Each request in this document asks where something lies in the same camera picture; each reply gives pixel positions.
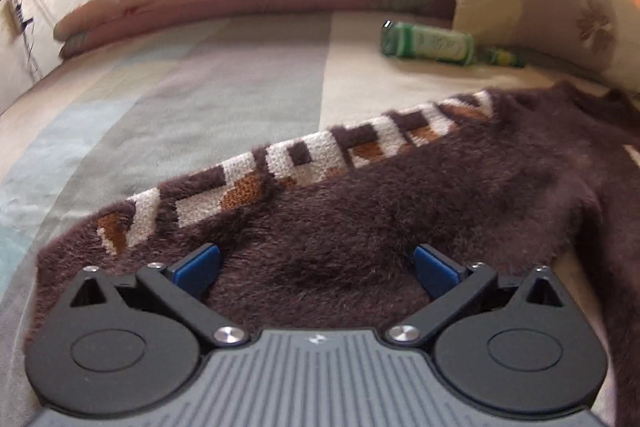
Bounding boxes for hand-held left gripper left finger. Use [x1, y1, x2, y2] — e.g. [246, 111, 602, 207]
[69, 243, 251, 349]

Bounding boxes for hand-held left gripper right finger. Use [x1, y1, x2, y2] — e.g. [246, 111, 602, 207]
[385, 244, 567, 350]

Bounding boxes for brown knitted sweater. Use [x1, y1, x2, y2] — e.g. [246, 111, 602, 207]
[22, 81, 640, 427]

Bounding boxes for striped bed sheet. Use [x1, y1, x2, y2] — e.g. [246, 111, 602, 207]
[0, 9, 640, 358]

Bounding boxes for small green bottle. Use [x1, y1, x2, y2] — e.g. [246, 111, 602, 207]
[474, 47, 527, 68]

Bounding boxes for large green bottle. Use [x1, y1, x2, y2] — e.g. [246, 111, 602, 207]
[380, 20, 476, 68]

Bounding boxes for black wall cables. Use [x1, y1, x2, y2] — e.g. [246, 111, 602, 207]
[0, 0, 43, 80]

